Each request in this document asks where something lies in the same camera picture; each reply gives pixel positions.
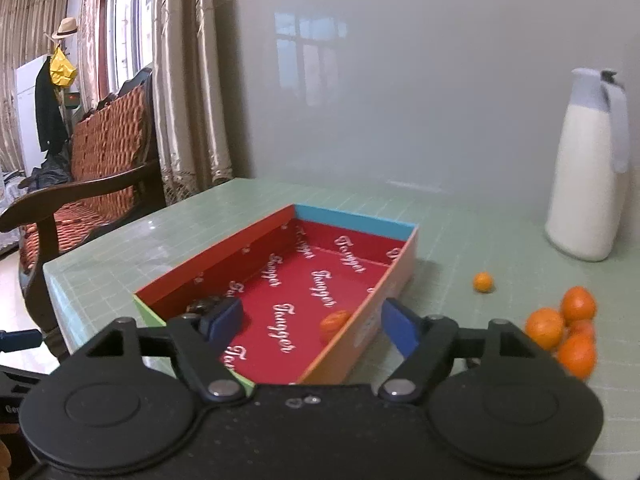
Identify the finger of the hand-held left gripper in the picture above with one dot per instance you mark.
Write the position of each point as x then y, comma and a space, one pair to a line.
20, 340

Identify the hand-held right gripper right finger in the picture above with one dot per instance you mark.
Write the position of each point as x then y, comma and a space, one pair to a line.
400, 327

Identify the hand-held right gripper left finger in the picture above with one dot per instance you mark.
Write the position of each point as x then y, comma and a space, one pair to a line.
227, 317

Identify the green grid tablecloth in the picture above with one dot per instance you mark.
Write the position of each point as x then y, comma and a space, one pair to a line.
350, 200

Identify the dark clothes heap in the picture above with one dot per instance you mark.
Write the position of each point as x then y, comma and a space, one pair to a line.
47, 172

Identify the window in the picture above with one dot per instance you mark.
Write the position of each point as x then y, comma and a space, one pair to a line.
127, 25

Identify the wooden sofa with patterned cushions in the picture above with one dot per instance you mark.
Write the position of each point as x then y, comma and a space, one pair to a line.
110, 160

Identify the white refrigerator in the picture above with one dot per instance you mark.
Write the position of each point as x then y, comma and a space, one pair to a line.
25, 115

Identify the beige satin curtain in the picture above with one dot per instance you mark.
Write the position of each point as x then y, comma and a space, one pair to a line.
187, 75
30, 25

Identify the red cardboard box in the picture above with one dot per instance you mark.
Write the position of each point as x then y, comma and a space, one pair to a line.
295, 300

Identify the small orange mandarin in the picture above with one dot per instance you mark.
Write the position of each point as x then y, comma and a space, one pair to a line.
483, 282

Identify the black coat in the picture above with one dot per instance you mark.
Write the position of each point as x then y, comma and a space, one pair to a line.
47, 110

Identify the straw hat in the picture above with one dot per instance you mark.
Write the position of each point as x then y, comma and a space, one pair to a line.
65, 28

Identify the yellow bag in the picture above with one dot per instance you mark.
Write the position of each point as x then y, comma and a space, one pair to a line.
62, 67

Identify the white thermos jug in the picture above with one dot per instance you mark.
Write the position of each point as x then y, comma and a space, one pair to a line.
582, 175

